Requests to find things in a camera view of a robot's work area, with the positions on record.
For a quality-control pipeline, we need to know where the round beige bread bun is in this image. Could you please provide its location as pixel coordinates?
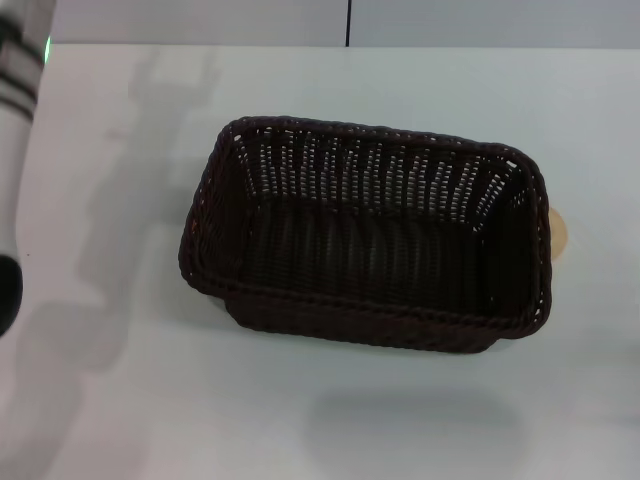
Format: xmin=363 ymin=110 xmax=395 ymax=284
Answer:
xmin=548 ymin=207 xmax=569 ymax=262

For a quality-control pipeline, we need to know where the black woven rectangular basket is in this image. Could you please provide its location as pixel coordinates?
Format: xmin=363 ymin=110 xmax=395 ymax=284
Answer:
xmin=177 ymin=115 xmax=556 ymax=356

